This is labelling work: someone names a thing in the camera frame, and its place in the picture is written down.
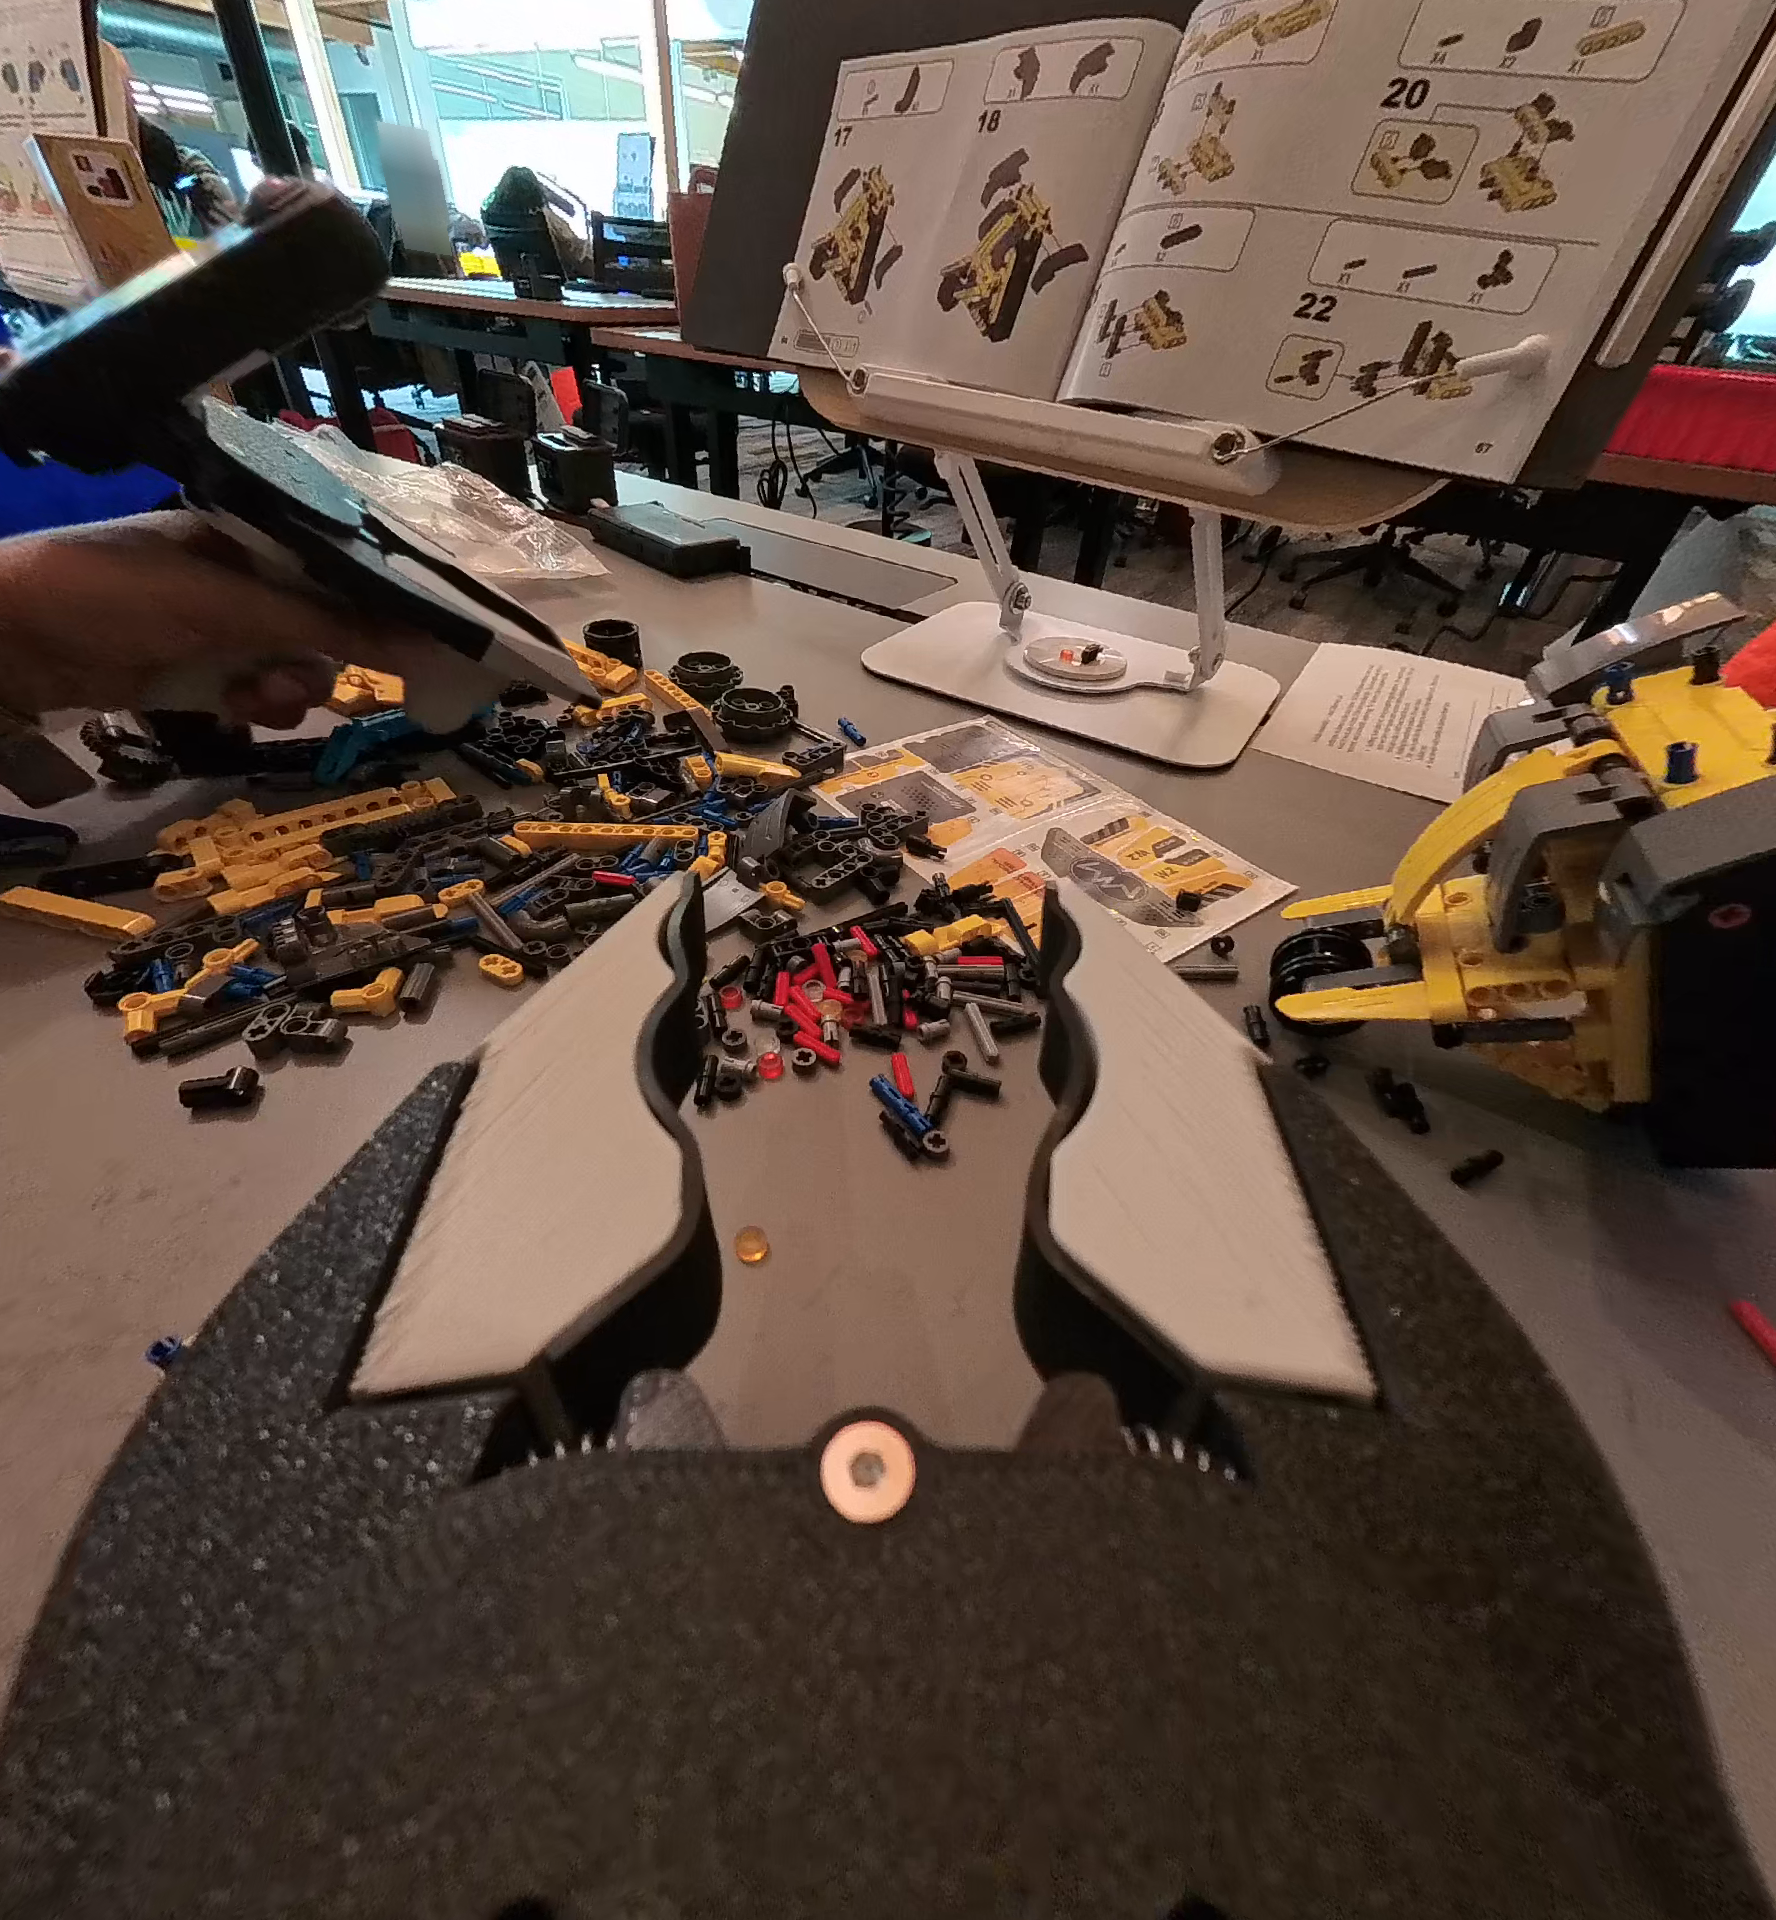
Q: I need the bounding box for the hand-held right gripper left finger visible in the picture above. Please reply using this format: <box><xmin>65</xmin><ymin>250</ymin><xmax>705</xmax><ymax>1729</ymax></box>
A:
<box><xmin>347</xmin><ymin>871</ymin><xmax>723</xmax><ymax>1413</ymax></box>

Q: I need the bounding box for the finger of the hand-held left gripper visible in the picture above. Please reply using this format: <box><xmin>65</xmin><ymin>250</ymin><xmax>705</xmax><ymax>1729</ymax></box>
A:
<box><xmin>182</xmin><ymin>394</ymin><xmax>597</xmax><ymax>692</ymax></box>
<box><xmin>182</xmin><ymin>495</ymin><xmax>606</xmax><ymax>711</ymax></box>

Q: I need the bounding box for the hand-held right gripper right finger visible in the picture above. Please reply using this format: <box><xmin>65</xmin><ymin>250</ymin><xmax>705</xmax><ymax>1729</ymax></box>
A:
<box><xmin>1015</xmin><ymin>884</ymin><xmax>1381</xmax><ymax>1409</ymax></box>

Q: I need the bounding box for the pile of toy building pieces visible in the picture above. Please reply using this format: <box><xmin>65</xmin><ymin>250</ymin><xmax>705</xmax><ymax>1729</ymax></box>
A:
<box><xmin>0</xmin><ymin>614</ymin><xmax>1047</xmax><ymax>1166</ymax></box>

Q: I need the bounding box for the person's left hand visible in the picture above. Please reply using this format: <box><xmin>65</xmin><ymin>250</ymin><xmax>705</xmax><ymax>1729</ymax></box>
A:
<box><xmin>0</xmin><ymin>510</ymin><xmax>432</xmax><ymax>738</ymax></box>

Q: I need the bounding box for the clear plastic bag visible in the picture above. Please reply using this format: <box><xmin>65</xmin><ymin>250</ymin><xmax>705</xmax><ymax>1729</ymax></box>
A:
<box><xmin>267</xmin><ymin>425</ymin><xmax>611</xmax><ymax>583</ymax></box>

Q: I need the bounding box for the brown cardboard box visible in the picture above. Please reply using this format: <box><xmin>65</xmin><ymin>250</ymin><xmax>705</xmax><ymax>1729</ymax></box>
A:
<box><xmin>25</xmin><ymin>131</ymin><xmax>179</xmax><ymax>295</ymax></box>

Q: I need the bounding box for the small black box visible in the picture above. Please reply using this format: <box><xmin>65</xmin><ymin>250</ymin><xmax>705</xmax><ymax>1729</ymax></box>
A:
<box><xmin>532</xmin><ymin>428</ymin><xmax>621</xmax><ymax>512</ymax></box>
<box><xmin>438</xmin><ymin>419</ymin><xmax>536</xmax><ymax>497</ymax></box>

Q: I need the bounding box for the black metal pole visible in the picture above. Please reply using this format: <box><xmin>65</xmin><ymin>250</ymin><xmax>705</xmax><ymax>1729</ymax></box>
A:
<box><xmin>212</xmin><ymin>0</ymin><xmax>373</xmax><ymax>452</ymax></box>

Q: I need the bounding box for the white instruction poster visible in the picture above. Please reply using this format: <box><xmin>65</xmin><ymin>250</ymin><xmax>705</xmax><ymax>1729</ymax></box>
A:
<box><xmin>0</xmin><ymin>0</ymin><xmax>102</xmax><ymax>295</ymax></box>

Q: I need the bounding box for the black power adapter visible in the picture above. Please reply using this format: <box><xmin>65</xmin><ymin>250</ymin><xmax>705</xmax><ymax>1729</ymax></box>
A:
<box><xmin>587</xmin><ymin>501</ymin><xmax>756</xmax><ymax>579</ymax></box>

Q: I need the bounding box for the background wooden desk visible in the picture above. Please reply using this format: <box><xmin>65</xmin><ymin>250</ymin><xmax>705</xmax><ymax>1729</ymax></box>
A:
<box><xmin>371</xmin><ymin>276</ymin><xmax>679</xmax><ymax>452</ymax></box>

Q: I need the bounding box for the yellow sticker sheet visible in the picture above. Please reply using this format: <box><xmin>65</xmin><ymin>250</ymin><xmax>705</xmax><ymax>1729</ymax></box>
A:
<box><xmin>810</xmin><ymin>717</ymin><xmax>1297</xmax><ymax>962</ymax></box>

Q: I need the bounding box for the yellow toy vehicle model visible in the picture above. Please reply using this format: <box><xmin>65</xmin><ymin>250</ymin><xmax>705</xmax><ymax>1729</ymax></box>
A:
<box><xmin>1267</xmin><ymin>591</ymin><xmax>1776</xmax><ymax>1173</ymax></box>

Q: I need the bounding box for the printed paper sheet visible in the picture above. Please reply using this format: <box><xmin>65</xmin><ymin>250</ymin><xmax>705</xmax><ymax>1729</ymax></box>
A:
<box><xmin>1254</xmin><ymin>643</ymin><xmax>1534</xmax><ymax>804</ymax></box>

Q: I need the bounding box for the white book stand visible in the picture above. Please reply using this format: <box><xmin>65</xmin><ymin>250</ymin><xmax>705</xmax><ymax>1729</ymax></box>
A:
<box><xmin>678</xmin><ymin>0</ymin><xmax>1776</xmax><ymax>770</ymax></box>

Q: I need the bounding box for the black office chair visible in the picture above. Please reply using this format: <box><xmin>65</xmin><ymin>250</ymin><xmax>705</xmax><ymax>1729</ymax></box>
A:
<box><xmin>1286</xmin><ymin>525</ymin><xmax>1461</xmax><ymax>617</ymax></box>

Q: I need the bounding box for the red storage bin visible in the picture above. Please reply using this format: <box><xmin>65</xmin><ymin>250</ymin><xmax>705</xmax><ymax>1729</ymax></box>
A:
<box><xmin>1605</xmin><ymin>365</ymin><xmax>1776</xmax><ymax>475</ymax></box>

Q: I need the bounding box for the open instruction booklet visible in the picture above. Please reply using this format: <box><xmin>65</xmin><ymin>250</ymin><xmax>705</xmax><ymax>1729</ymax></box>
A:
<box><xmin>768</xmin><ymin>0</ymin><xmax>1776</xmax><ymax>485</ymax></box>

